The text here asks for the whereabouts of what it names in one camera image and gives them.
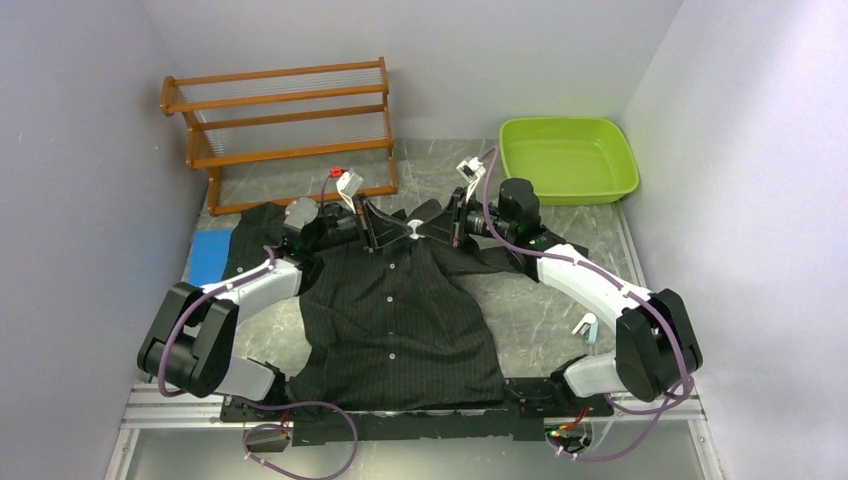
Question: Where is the green plastic basin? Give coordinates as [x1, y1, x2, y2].
[499, 117, 640, 206]

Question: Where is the black pinstriped shirt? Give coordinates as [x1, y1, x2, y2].
[225, 203, 531, 411]

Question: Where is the black base beam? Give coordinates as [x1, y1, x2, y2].
[220, 377, 613, 446]

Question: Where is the orange wooden shoe rack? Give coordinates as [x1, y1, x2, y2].
[159, 57, 400, 216]

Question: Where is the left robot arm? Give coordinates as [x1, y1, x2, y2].
[137, 194, 418, 420]

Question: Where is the aluminium frame rail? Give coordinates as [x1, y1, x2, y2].
[122, 383, 707, 429]

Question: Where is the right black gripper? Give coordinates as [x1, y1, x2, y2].
[418, 186, 516, 247]

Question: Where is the blue flat mat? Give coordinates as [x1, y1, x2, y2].
[187, 229, 232, 286]

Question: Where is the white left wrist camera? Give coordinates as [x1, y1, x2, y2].
[331, 168, 364, 211]

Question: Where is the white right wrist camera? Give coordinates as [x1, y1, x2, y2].
[456, 157, 486, 201]

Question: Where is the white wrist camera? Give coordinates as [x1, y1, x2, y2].
[456, 157, 486, 201]
[331, 168, 364, 211]

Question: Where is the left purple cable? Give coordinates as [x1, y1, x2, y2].
[157, 173, 360, 480]

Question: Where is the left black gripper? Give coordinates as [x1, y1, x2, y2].
[310, 193, 413, 253]

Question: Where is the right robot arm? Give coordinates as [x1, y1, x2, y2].
[408, 178, 703, 415]

